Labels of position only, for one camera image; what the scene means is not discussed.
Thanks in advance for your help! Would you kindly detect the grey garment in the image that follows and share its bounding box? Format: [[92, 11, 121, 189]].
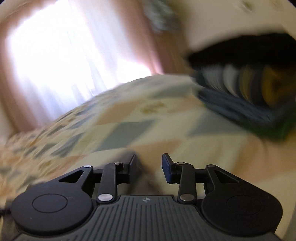
[[120, 150, 176, 196]]

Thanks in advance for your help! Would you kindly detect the checkered patchwork quilt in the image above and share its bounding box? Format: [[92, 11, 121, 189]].
[[1, 75, 295, 237]]

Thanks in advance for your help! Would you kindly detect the blue folded garment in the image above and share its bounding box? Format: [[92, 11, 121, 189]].
[[197, 88, 288, 126]]

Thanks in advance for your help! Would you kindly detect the green folded garment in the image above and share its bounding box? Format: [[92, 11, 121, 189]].
[[234, 112, 295, 142]]

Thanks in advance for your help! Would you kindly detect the striped folded garment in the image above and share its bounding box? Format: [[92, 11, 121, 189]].
[[193, 65, 295, 108]]

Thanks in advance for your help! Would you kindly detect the pink curtain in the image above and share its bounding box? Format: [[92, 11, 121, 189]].
[[1, 1, 185, 132]]

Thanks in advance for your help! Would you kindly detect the hanging patterned cloth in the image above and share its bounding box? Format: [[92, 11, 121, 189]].
[[142, 0, 180, 33]]

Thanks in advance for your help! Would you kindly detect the black folded garment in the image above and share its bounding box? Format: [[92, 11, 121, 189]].
[[187, 33, 295, 69]]

